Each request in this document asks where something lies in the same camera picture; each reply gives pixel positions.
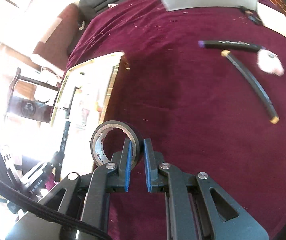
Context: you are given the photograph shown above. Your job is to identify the black tape roll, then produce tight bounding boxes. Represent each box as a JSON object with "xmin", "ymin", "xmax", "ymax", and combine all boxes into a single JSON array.
[{"xmin": 90, "ymin": 120, "xmax": 143, "ymax": 170}]

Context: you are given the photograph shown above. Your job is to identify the black marker yellow caps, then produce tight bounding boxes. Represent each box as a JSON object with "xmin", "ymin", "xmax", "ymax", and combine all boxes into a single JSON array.
[{"xmin": 53, "ymin": 87, "xmax": 79, "ymax": 183}]

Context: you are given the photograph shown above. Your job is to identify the black marker orange caps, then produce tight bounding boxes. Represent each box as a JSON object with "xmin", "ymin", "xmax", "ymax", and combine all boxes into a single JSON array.
[{"xmin": 221, "ymin": 50, "xmax": 279, "ymax": 125}]

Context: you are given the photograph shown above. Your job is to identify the black marker purple caps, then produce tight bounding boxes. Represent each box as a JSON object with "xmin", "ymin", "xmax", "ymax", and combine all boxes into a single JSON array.
[{"xmin": 198, "ymin": 40, "xmax": 265, "ymax": 52}]

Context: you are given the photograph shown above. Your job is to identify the pink fluffy ball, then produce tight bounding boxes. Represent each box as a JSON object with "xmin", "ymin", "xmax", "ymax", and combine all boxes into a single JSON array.
[{"xmin": 257, "ymin": 49, "xmax": 284, "ymax": 76}]

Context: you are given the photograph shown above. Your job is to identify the white box gold rim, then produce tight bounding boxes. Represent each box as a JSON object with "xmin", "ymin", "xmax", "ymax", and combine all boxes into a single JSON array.
[{"xmin": 50, "ymin": 51, "xmax": 127, "ymax": 177}]

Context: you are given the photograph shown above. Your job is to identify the maroon velvet bed cover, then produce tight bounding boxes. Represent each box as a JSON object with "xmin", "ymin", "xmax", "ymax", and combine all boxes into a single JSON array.
[{"xmin": 67, "ymin": 0, "xmax": 286, "ymax": 239}]

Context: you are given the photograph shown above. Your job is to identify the dark wooden chair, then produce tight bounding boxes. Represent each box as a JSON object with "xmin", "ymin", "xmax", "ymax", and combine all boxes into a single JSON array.
[{"xmin": 6, "ymin": 67, "xmax": 60, "ymax": 124}]

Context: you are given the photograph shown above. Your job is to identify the maroon armchair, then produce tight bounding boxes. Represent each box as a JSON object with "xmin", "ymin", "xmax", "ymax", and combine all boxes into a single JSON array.
[{"xmin": 30, "ymin": 3, "xmax": 80, "ymax": 76}]

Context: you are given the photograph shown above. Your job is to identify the small white carton box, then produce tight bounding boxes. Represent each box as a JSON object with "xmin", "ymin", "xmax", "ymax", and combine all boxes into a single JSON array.
[{"xmin": 257, "ymin": 3, "xmax": 286, "ymax": 37}]

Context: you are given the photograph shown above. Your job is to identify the black strap cable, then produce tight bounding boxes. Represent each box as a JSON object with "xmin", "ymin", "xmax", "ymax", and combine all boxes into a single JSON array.
[{"xmin": 0, "ymin": 167, "xmax": 113, "ymax": 240}]

